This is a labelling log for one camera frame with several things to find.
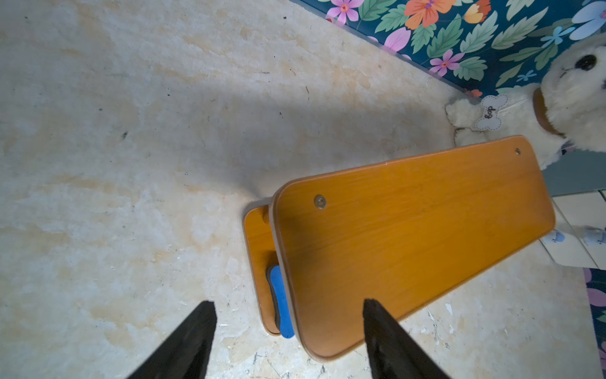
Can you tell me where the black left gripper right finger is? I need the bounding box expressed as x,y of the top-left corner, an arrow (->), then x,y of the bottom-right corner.
363,299 -> 448,378

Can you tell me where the blue penguin drawer knob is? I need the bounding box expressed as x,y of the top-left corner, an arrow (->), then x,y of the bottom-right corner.
541,229 -> 566,245
583,227 -> 606,246

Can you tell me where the upper blue penguin drawer knob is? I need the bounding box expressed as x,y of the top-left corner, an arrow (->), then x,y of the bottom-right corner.
583,227 -> 606,246

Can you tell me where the blue eraser lower shelf left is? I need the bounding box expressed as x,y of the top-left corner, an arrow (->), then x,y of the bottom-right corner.
266,265 -> 295,339

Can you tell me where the white three drawer cabinet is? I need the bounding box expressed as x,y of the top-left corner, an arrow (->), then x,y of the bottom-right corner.
539,148 -> 606,271

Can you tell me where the large cream plush dog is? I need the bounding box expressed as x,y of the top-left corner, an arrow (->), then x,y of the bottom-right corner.
445,34 -> 605,170

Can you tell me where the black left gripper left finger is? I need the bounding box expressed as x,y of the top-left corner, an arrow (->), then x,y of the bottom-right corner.
130,301 -> 217,378

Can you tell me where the lower blue penguin drawer knob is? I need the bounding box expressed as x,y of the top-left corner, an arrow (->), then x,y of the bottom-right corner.
541,229 -> 566,245

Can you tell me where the orange wooden two-tier shelf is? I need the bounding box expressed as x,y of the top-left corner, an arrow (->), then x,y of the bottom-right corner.
243,136 -> 556,361

